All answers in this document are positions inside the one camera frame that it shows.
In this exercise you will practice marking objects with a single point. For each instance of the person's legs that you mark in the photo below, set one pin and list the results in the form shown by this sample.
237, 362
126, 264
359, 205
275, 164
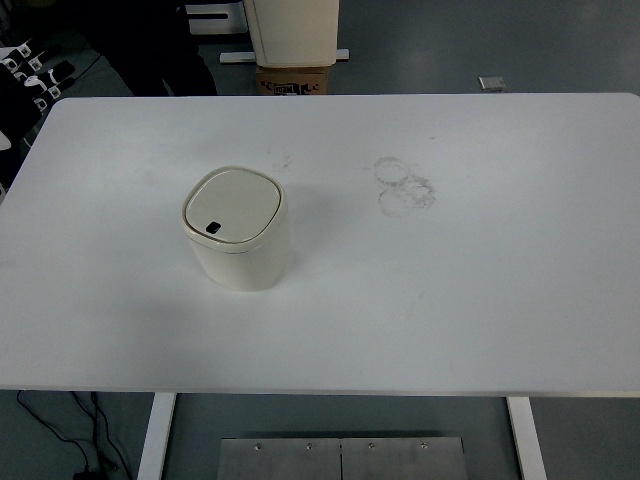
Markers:
165, 50

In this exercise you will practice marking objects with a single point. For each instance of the large cream plastic bin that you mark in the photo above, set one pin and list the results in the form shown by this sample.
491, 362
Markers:
295, 30

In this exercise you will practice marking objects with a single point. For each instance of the grey white furniture base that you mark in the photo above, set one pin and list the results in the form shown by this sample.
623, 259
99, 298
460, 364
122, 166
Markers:
215, 17

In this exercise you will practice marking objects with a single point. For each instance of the white table foot bar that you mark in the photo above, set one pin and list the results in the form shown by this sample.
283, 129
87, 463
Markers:
235, 58

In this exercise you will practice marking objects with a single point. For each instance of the white table leg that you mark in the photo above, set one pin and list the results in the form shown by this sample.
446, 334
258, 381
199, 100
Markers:
156, 435
527, 440

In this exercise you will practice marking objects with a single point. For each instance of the small grey flat object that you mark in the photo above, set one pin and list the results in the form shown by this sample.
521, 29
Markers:
492, 83

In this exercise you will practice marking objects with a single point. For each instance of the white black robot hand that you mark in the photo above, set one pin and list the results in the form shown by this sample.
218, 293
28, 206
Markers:
17, 100

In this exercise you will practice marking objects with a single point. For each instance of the cream lidded trash bin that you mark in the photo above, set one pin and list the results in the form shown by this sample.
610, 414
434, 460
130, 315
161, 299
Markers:
240, 260

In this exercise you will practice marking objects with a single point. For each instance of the grey metal plate with screws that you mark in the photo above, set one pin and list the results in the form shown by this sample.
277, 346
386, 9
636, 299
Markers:
280, 460
405, 460

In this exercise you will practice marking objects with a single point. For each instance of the brown printed cardboard box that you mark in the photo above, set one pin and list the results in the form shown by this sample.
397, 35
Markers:
292, 82

